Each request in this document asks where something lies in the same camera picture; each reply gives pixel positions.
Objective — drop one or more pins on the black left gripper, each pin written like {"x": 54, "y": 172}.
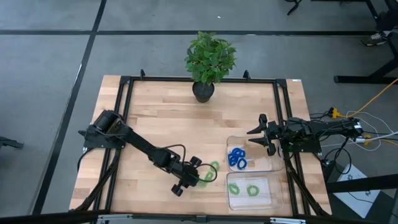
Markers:
{"x": 186, "y": 175}

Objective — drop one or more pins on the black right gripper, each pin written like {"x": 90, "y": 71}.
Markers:
{"x": 271, "y": 132}

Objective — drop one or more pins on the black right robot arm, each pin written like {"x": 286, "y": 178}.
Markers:
{"x": 311, "y": 130}

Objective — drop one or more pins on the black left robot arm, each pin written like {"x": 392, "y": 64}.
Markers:
{"x": 143, "y": 146}

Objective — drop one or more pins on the clear plastic bin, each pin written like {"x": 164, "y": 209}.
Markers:
{"x": 258, "y": 161}
{"x": 267, "y": 202}

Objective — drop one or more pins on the green potted plant black pot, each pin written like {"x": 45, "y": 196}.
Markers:
{"x": 210, "y": 59}

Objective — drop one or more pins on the black floor beam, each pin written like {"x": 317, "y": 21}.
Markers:
{"x": 357, "y": 185}

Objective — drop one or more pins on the white cardboard box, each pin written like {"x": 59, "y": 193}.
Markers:
{"x": 357, "y": 202}

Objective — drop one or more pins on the black chair foot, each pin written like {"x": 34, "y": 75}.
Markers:
{"x": 293, "y": 8}

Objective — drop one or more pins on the person's foot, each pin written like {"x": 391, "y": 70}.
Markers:
{"x": 374, "y": 40}

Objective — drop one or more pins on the black stand foot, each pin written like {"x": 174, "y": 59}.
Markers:
{"x": 9, "y": 143}

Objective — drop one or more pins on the black aluminium table frame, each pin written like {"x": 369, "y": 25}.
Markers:
{"x": 155, "y": 78}

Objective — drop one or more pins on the black table leg frame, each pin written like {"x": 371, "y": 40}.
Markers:
{"x": 373, "y": 74}

